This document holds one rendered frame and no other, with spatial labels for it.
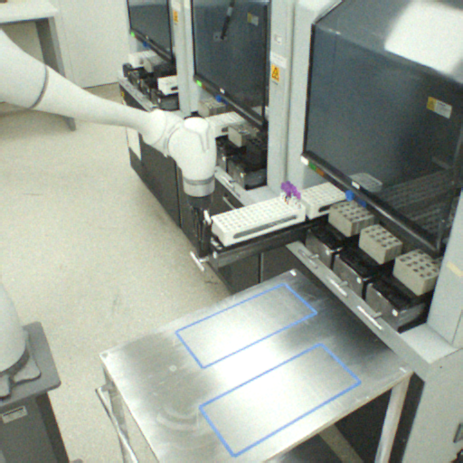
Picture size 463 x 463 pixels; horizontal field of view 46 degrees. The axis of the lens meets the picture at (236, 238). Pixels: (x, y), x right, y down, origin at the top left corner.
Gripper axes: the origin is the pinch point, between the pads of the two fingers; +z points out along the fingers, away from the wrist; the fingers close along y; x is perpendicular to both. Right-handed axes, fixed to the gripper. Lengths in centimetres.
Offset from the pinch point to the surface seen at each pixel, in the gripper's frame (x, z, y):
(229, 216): -10.9, -6.3, 2.7
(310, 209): -36.9, -5.0, -4.5
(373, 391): -10, -2, -70
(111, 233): -2, 80, 136
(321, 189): -46.2, -6.2, 2.7
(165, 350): 26.6, -2.0, -36.4
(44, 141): 6, 80, 279
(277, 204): -28.0, -6.0, 1.7
